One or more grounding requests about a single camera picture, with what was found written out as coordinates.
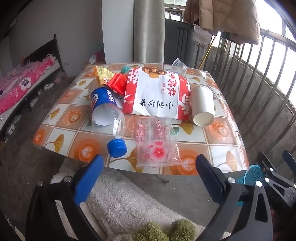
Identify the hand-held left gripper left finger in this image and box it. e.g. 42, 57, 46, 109
25, 154, 104, 241

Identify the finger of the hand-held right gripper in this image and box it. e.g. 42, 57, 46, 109
282, 149, 296, 169
256, 151, 296, 210

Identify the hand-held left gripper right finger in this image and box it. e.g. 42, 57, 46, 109
195, 155, 273, 241

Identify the blue label plastic bottle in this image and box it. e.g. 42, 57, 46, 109
88, 86, 128, 158

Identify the clear plastic cup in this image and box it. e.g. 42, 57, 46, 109
171, 58, 187, 76

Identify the white fleece robe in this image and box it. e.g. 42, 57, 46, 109
50, 167, 232, 241

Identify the clear flower print plastic bag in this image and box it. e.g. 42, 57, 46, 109
134, 117, 182, 168

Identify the green fluffy pompom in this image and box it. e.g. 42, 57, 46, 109
133, 222, 169, 241
167, 219, 197, 241

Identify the white paper cup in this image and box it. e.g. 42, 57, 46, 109
189, 85, 215, 127

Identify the table with patterned cloth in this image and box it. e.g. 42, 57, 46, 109
32, 62, 250, 176

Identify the red and white snack bag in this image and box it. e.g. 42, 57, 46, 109
122, 65, 192, 121

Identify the red snack wrapper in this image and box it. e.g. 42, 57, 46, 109
107, 72, 129, 95

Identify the row of shoes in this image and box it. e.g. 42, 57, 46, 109
3, 77, 62, 143

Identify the yellow snack wrapper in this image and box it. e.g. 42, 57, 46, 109
93, 66, 115, 86

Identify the pink floral blanket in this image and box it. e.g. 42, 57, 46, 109
0, 57, 60, 114

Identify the metal balcony railing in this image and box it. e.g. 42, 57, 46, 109
166, 7, 296, 163

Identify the red plastic bag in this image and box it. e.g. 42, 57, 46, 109
92, 51, 105, 63

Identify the yellow broom stick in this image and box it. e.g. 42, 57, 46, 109
199, 35, 219, 66

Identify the bed with pink bedding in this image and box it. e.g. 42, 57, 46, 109
0, 34, 65, 137

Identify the dark metal door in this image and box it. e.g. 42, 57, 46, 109
164, 19, 195, 67

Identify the grey curtain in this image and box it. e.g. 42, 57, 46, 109
133, 0, 166, 64

